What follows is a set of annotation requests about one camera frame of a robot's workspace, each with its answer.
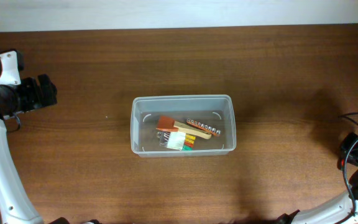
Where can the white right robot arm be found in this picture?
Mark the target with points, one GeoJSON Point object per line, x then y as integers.
{"type": "Point", "coordinates": [340, 209]}

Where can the orange scraper with wooden handle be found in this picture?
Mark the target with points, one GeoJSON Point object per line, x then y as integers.
{"type": "Point", "coordinates": [168, 124]}

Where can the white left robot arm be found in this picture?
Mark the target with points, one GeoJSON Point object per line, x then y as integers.
{"type": "Point", "coordinates": [15, 206]}

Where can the copper socket bit rail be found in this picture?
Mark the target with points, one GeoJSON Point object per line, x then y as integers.
{"type": "Point", "coordinates": [204, 127]}

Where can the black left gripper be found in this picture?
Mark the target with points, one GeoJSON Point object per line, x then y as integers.
{"type": "Point", "coordinates": [36, 99]}

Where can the clear plastic container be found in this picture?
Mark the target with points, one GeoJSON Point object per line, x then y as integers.
{"type": "Point", "coordinates": [214, 110]}

